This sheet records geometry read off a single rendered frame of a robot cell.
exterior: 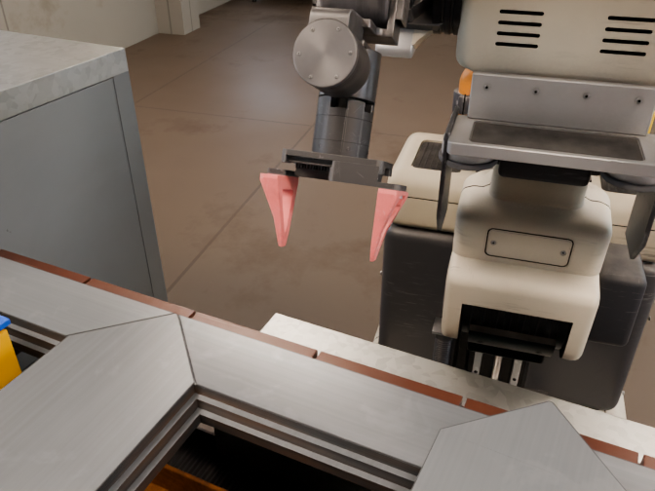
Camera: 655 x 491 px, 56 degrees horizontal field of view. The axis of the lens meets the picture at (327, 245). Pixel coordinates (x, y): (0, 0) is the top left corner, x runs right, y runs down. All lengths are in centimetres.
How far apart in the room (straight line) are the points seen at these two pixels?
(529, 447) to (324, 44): 42
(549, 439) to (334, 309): 157
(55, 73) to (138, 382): 56
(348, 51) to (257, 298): 175
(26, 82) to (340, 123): 58
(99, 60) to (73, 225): 28
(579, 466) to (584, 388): 83
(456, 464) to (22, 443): 41
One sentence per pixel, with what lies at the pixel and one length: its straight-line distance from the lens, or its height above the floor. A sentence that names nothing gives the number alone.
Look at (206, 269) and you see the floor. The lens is 241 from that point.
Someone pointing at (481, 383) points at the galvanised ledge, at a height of 68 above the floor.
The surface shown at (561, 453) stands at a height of 86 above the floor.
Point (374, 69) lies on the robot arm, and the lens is 63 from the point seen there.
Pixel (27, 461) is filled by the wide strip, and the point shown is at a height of 85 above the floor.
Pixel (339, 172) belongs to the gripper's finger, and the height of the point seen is 108.
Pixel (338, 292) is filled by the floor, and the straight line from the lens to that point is 225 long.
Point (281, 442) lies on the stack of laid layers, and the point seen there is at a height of 83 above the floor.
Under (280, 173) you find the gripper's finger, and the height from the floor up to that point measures 106.
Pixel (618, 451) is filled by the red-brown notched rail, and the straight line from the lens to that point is 72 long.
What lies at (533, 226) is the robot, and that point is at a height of 88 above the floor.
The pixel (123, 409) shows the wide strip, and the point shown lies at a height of 85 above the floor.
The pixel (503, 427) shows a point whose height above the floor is 86.
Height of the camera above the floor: 134
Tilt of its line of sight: 32 degrees down
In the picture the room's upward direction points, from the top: straight up
